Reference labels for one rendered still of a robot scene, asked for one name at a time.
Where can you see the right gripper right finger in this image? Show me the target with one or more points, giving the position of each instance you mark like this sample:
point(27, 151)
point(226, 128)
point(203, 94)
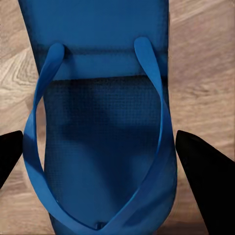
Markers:
point(211, 176)

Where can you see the sandal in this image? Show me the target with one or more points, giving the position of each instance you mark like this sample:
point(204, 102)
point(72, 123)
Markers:
point(110, 163)

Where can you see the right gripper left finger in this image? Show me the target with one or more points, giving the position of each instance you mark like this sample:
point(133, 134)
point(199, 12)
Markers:
point(11, 149)

